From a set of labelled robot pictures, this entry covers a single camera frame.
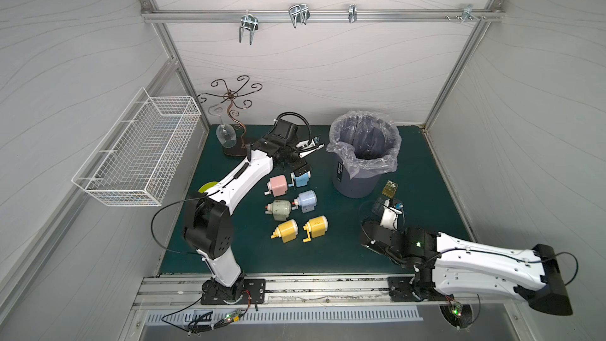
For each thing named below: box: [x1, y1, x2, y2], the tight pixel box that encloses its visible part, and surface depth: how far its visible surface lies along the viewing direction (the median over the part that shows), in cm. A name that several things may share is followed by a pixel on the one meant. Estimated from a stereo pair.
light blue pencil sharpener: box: [288, 170, 311, 188], surface depth 98 cm
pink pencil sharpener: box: [263, 175, 289, 197], surface depth 94 cm
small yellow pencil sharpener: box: [270, 219, 299, 244], surface depth 82 cm
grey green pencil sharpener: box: [265, 199, 292, 222], surface depth 86 cm
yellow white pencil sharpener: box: [303, 215, 329, 244], surface depth 82 cm
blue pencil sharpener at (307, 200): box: [291, 190, 318, 214], surface depth 88 cm
